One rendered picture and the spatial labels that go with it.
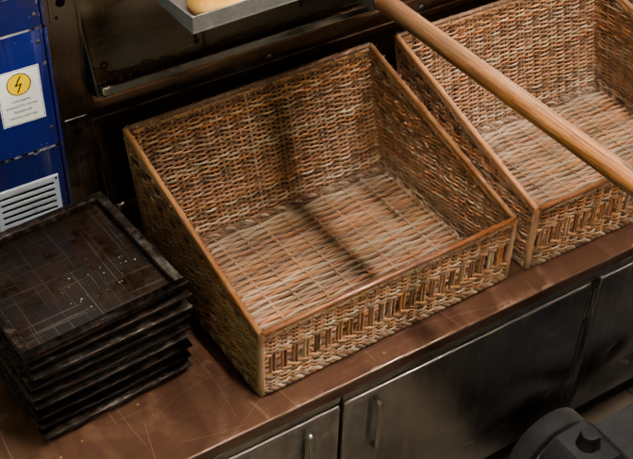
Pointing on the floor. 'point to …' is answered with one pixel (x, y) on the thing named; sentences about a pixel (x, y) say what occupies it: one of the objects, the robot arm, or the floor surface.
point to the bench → (389, 380)
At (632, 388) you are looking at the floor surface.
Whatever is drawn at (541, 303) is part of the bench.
